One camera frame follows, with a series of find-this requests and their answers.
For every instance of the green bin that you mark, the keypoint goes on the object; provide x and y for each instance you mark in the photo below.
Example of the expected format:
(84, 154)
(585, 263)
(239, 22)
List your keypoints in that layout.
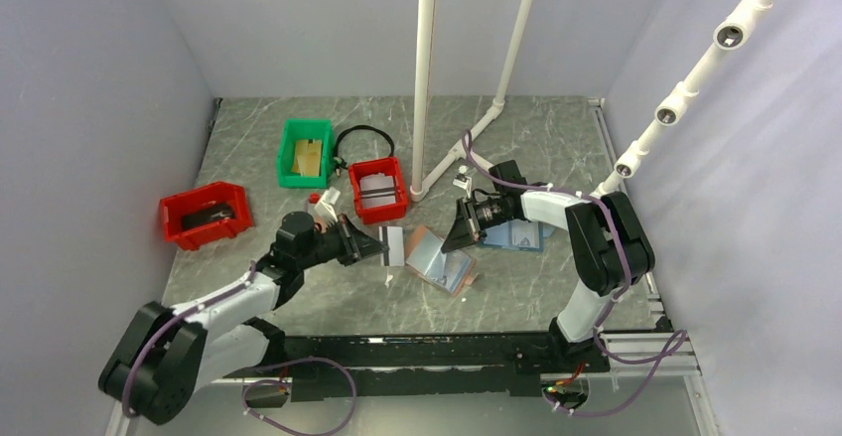
(298, 129)

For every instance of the black item in red bin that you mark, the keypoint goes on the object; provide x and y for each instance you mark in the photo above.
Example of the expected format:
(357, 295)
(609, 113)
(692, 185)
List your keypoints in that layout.
(208, 215)

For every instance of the yellow cards in green bin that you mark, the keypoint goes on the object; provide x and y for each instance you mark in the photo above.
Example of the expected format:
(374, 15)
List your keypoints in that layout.
(307, 158)

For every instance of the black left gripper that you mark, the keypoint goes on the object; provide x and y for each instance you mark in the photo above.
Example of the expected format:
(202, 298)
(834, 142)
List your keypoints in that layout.
(355, 243)

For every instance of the blue card holder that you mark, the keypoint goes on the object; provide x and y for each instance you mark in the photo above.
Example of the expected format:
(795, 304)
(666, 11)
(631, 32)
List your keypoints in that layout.
(517, 234)

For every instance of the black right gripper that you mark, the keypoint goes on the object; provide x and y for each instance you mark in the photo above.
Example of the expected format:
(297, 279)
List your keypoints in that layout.
(465, 231)

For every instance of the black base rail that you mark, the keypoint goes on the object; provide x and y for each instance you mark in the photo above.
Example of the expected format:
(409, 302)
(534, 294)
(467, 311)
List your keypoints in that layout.
(515, 363)

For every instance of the tan card holder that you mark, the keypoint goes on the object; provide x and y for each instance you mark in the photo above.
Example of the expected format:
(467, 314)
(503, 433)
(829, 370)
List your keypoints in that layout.
(449, 272)

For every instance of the white magnetic stripe card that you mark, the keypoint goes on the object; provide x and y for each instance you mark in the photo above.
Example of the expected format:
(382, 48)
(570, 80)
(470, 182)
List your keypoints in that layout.
(392, 237)

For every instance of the small red bin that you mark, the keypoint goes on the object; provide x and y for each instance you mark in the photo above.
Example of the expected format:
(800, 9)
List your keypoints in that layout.
(389, 166)

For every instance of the white cards in red bin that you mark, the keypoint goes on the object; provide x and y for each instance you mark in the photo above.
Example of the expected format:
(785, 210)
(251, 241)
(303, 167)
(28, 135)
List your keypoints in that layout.
(377, 190)

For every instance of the large red bin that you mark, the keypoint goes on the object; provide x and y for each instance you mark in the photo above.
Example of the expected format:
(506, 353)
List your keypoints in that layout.
(172, 208)

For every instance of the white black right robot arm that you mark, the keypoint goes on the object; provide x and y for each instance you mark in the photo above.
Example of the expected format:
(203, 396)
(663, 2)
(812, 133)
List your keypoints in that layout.
(609, 246)

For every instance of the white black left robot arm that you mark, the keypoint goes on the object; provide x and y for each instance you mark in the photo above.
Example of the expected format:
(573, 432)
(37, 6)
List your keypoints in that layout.
(166, 353)

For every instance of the white PVC pipe frame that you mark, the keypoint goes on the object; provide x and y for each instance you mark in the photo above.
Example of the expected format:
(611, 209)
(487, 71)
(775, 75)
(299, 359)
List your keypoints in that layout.
(420, 182)

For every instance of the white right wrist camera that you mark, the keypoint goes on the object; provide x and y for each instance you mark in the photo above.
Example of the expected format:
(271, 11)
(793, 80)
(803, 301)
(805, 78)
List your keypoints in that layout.
(463, 180)

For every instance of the white PVC camera pole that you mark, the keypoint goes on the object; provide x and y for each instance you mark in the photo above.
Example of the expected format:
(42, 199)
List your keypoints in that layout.
(731, 34)

